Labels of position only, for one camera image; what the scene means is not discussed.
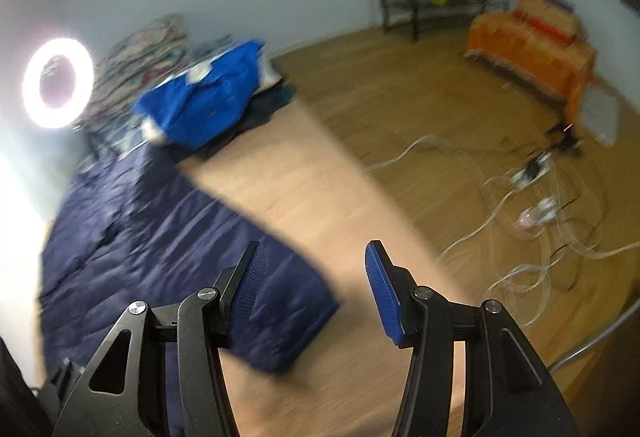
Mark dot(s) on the bright blue jacket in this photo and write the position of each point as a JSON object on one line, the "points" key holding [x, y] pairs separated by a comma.
{"points": [[210, 97]]}

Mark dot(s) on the blue patchwork cloth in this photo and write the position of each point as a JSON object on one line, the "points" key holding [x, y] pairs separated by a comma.
{"points": [[210, 49]]}

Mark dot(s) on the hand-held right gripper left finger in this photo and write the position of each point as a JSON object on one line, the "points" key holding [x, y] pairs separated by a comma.
{"points": [[248, 288]]}

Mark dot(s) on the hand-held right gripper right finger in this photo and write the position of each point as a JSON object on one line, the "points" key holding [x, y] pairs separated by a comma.
{"points": [[382, 292]]}

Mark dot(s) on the pale grey panel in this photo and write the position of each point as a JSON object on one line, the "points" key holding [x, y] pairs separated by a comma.
{"points": [[602, 114]]}

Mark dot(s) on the small black device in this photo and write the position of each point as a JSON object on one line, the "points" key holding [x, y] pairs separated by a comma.
{"points": [[566, 139]]}

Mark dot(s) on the orange covered sofa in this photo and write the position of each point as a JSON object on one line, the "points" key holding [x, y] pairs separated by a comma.
{"points": [[530, 52]]}

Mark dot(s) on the navy quilted down jacket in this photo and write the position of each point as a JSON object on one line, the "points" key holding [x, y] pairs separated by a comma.
{"points": [[150, 242]]}

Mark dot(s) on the white power strip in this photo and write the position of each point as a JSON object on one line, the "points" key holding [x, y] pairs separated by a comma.
{"points": [[532, 172], [537, 215]]}

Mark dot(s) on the folded floral quilt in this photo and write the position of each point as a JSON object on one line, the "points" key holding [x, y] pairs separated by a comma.
{"points": [[145, 52]]}

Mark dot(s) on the dark clothes pile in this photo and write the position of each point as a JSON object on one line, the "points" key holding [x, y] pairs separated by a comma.
{"points": [[272, 103]]}

